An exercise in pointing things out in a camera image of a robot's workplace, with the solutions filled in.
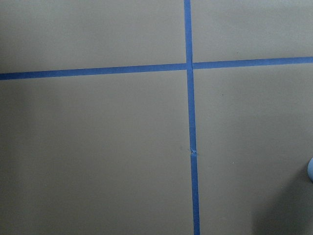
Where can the light blue ribbed cup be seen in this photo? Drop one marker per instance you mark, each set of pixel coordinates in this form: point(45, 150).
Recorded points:
point(310, 170)

